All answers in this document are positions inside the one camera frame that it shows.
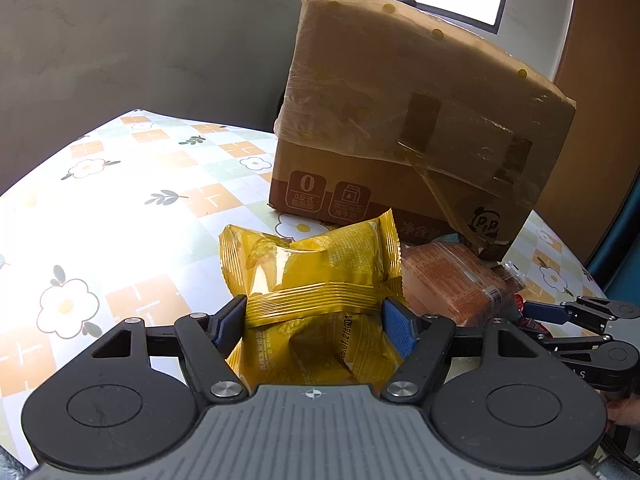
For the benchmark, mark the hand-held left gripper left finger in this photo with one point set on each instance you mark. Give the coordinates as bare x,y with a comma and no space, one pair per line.
232,321

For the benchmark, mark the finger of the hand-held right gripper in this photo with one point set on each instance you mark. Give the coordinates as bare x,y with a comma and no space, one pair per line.
565,344
547,312

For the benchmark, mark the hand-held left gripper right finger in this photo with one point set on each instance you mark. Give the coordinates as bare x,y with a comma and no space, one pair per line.
397,325

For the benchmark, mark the small red snack packet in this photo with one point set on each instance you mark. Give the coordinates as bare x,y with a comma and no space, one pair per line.
525,312

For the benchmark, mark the orange corn chip bag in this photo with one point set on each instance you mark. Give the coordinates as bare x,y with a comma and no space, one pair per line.
450,282

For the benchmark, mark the yellow snack packet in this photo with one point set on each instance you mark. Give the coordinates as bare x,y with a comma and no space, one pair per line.
310,270

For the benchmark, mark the person's right hand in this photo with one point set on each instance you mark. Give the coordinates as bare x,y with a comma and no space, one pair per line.
624,409

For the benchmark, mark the blue padded panel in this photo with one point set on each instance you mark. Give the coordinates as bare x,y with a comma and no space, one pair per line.
617,240

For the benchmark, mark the checkered floral tablecloth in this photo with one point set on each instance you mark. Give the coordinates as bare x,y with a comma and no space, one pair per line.
125,210

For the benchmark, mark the taped cardboard box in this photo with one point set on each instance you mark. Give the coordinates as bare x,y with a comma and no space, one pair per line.
410,120

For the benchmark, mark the wooden board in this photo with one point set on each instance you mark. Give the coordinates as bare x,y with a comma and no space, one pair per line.
600,70

